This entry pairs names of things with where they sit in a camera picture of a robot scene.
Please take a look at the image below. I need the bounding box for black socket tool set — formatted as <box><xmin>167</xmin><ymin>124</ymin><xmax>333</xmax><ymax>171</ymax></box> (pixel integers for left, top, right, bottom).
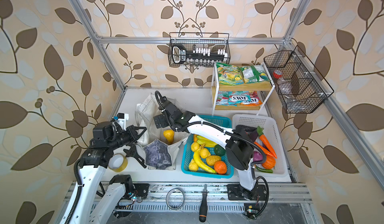
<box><xmin>168</xmin><ymin>44</ymin><xmax>230</xmax><ymax>66</ymax></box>

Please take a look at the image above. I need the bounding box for orange fruit in white basket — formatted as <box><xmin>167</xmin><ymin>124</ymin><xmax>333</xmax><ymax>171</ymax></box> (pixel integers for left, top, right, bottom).
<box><xmin>262</xmin><ymin>155</ymin><xmax>276</xmax><ymax>170</ymax></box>

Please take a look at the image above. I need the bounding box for plastic bottle red cap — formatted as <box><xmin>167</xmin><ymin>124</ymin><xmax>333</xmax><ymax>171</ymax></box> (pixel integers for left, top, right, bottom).
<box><xmin>273</xmin><ymin>70</ymin><xmax>292</xmax><ymax>95</ymax></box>

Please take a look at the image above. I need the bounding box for green avocado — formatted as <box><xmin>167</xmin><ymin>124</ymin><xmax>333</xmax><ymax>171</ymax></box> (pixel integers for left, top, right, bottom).
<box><xmin>214</xmin><ymin>144</ymin><xmax>226</xmax><ymax>156</ymax></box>

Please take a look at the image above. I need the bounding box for black wire basket right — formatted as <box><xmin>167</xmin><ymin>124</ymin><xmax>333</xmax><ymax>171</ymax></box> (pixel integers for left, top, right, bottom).
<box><xmin>264</xmin><ymin>46</ymin><xmax>334</xmax><ymax>114</ymax></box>

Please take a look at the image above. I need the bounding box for orange carrot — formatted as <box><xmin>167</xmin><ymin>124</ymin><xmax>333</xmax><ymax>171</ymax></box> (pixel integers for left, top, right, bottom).
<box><xmin>257</xmin><ymin>126</ymin><xmax>278</xmax><ymax>159</ymax></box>

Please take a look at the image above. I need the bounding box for white wooden two-tier shelf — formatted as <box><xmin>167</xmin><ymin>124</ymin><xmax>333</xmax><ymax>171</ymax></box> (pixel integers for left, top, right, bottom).
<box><xmin>211</xmin><ymin>63</ymin><xmax>276</xmax><ymax>116</ymax></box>

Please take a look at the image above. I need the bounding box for white plastic basket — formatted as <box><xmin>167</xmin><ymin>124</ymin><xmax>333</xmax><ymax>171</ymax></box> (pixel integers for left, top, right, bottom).
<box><xmin>232</xmin><ymin>114</ymin><xmax>288</xmax><ymax>178</ymax></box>

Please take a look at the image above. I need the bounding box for black wire basket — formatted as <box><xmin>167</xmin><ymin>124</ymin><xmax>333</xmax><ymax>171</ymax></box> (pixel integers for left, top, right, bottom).
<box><xmin>168</xmin><ymin>31</ymin><xmax>231</xmax><ymax>68</ymax></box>
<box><xmin>264</xmin><ymin>46</ymin><xmax>334</xmax><ymax>114</ymax></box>

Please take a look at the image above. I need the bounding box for green snack bag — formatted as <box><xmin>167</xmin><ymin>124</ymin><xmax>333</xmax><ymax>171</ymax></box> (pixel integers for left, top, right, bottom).
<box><xmin>240</xmin><ymin>65</ymin><xmax>270</xmax><ymax>84</ymax></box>
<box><xmin>216</xmin><ymin>63</ymin><xmax>244</xmax><ymax>86</ymax></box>

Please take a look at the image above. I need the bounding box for yellow tape roll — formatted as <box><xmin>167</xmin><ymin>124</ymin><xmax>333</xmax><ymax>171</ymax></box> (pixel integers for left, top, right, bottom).
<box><xmin>108</xmin><ymin>153</ymin><xmax>128</xmax><ymax>173</ymax></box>

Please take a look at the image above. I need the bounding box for orange tangerine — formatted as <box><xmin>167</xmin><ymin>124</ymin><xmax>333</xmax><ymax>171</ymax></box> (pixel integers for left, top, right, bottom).
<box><xmin>214</xmin><ymin>160</ymin><xmax>228</xmax><ymax>175</ymax></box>

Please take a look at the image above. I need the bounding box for teal plastic basket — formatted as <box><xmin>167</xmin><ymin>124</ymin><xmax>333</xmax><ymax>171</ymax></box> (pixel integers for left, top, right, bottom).
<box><xmin>181</xmin><ymin>134</ymin><xmax>234</xmax><ymax>179</ymax></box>

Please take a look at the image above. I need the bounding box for banana bunch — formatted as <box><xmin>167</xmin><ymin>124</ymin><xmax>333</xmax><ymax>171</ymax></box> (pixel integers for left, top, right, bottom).
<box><xmin>194</xmin><ymin>134</ymin><xmax>217</xmax><ymax>148</ymax></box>

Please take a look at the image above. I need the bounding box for yellow lemon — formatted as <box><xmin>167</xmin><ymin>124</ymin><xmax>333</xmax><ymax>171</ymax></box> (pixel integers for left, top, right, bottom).
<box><xmin>191</xmin><ymin>142</ymin><xmax>201</xmax><ymax>152</ymax></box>

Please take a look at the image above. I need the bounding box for black clamp tool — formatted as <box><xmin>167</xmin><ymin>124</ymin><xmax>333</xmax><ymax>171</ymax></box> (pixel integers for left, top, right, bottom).
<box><xmin>123</xmin><ymin>149</ymin><xmax>147</xmax><ymax>169</ymax></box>

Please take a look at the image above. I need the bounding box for yellow pear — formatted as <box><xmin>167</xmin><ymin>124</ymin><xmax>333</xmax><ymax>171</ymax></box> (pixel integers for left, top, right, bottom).
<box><xmin>163</xmin><ymin>129</ymin><xmax>175</xmax><ymax>145</ymax></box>

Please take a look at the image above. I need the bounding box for black orange screwdriver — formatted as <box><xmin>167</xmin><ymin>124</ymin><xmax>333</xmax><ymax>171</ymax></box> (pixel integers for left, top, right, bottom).
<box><xmin>199</xmin><ymin>184</ymin><xmax>208</xmax><ymax>223</ymax></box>

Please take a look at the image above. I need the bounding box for Fox's candy bag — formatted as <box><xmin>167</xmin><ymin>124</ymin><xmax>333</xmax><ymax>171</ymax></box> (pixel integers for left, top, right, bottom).
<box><xmin>216</xmin><ymin>91</ymin><xmax>262</xmax><ymax>106</ymax></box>

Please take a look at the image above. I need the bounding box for black cable ring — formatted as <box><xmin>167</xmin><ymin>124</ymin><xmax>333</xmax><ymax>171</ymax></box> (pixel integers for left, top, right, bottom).
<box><xmin>165</xmin><ymin>187</ymin><xmax>186</xmax><ymax>211</ymax></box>

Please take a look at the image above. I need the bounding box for black wire basket centre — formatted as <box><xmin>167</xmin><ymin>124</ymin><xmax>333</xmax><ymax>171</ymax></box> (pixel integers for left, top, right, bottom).
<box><xmin>168</xmin><ymin>31</ymin><xmax>231</xmax><ymax>68</ymax></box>

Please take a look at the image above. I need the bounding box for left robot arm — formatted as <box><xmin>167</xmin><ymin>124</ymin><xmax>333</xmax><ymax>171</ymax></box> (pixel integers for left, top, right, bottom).
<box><xmin>60</xmin><ymin>113</ymin><xmax>149</xmax><ymax>224</ymax></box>

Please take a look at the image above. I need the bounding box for cream canvas grocery bag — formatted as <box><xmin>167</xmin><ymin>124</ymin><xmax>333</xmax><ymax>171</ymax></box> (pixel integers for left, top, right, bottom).
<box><xmin>135</xmin><ymin>93</ymin><xmax>189</xmax><ymax>171</ymax></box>

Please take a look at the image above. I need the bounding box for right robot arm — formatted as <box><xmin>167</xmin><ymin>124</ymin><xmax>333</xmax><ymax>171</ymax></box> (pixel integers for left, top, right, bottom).
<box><xmin>154</xmin><ymin>91</ymin><xmax>267</xmax><ymax>191</ymax></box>

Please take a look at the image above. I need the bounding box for purple onion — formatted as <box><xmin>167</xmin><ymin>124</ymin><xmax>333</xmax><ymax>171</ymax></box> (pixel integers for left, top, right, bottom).
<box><xmin>253</xmin><ymin>151</ymin><xmax>263</xmax><ymax>162</ymax></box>

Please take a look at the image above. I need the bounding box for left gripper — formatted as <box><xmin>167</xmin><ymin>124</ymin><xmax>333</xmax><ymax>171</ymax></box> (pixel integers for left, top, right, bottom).
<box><xmin>106</xmin><ymin>125</ymin><xmax>146</xmax><ymax>151</ymax></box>

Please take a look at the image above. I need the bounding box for single yellow banana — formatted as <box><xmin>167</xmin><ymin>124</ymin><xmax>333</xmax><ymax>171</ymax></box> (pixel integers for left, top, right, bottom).
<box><xmin>193</xmin><ymin>149</ymin><xmax>216</xmax><ymax>174</ymax></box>

